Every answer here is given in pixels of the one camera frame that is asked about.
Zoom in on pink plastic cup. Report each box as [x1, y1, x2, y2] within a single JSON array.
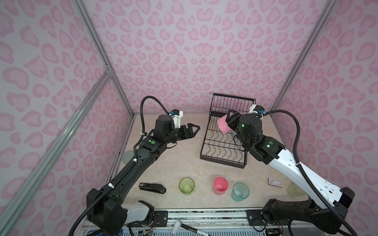
[[213, 176, 229, 195], [217, 115, 232, 133]]

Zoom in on green translucent plastic cup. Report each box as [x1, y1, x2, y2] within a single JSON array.
[[179, 177, 195, 194]]

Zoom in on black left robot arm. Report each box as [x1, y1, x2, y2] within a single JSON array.
[[69, 115, 200, 236]]

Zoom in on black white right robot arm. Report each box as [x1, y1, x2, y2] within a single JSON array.
[[225, 110, 357, 236]]

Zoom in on pale teal cup left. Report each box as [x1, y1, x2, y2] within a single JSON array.
[[121, 150, 134, 165]]

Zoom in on black stapler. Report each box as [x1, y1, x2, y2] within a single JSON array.
[[139, 183, 166, 194]]

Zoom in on teal translucent plastic cup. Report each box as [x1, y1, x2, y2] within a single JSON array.
[[231, 182, 250, 202]]

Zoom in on small red white card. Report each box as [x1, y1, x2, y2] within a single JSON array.
[[268, 178, 282, 188]]

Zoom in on black marker pen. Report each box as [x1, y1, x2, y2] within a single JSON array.
[[171, 220, 210, 236]]

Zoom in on pale yellow translucent cup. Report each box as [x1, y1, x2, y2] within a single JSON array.
[[286, 182, 307, 197]]

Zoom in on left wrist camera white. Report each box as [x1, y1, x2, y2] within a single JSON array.
[[170, 109, 184, 128]]

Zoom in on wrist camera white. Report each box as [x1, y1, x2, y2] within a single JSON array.
[[248, 104, 265, 115], [170, 109, 184, 128]]

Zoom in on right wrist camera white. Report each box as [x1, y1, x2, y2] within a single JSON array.
[[248, 104, 265, 115]]

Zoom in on black wire dish rack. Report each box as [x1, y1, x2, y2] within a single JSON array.
[[200, 93, 257, 169]]

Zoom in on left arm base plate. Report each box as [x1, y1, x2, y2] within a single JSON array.
[[129, 210, 168, 228]]

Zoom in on aluminium front rail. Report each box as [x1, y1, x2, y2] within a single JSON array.
[[78, 206, 334, 236]]

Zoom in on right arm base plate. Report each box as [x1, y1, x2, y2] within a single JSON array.
[[246, 209, 278, 227]]

